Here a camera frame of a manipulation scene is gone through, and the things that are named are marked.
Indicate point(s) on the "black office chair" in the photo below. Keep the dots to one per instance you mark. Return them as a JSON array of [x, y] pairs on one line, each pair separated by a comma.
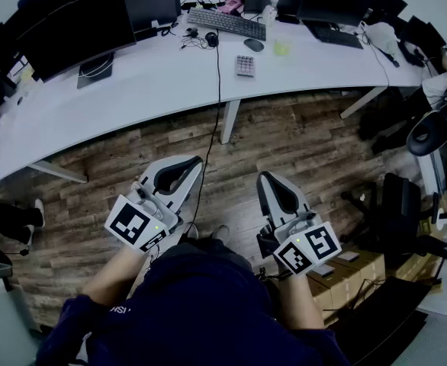
[[437, 128], [399, 212]]

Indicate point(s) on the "person's black trousers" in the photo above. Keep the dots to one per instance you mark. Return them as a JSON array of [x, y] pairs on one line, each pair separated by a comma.
[[204, 248]]

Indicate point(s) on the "person's left shoe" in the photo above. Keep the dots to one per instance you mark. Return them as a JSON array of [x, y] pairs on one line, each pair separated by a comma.
[[191, 231]]

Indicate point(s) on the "green cup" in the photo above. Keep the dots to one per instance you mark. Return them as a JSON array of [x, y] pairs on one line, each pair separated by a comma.
[[281, 48]]

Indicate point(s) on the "person's right forearm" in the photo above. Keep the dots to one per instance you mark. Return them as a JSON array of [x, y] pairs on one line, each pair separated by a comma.
[[300, 303]]

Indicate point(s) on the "person's left forearm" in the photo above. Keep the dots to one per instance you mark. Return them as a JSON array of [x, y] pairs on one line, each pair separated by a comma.
[[113, 277]]

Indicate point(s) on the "purple-keyed numeric keypad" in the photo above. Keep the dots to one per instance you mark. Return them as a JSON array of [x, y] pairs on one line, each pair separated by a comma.
[[245, 65]]

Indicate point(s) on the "person's right shoe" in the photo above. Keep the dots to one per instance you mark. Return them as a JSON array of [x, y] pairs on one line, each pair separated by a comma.
[[221, 233]]

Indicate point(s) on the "short black keyboard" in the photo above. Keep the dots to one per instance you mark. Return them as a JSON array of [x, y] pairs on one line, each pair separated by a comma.
[[336, 36]]

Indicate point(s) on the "person's shoe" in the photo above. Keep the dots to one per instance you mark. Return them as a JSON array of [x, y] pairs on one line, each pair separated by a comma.
[[221, 233], [191, 231]]

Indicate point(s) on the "small black gadget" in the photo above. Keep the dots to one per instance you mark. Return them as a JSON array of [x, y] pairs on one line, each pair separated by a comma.
[[191, 32]]

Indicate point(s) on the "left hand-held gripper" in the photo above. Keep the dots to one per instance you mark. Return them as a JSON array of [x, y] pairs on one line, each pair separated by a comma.
[[128, 223]]

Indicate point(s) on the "white plastic bag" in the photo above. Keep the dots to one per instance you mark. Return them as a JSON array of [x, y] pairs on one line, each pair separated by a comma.
[[381, 36]]

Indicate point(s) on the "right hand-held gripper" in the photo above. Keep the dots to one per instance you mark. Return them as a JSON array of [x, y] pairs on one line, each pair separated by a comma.
[[307, 248]]

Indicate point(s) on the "white desk leg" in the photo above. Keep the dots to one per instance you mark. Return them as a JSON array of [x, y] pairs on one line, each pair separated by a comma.
[[59, 172], [230, 120], [361, 103]]

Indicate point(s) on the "black power adapter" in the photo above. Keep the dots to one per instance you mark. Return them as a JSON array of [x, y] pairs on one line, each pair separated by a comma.
[[288, 19], [146, 33]]

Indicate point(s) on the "pink pouch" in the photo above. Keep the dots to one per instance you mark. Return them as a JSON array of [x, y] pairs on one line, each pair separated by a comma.
[[230, 5]]

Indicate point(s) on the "clear plastic bottle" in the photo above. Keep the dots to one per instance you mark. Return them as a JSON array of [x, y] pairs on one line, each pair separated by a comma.
[[270, 11]]

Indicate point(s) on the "long black keyboard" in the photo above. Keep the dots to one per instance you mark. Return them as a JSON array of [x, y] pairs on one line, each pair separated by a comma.
[[227, 23]]

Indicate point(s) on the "black flat case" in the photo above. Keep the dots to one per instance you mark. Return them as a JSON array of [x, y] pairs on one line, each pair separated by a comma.
[[383, 318]]

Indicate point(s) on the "person's dark blue sweatshirt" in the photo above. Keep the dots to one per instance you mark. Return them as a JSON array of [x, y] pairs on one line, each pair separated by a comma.
[[208, 318]]

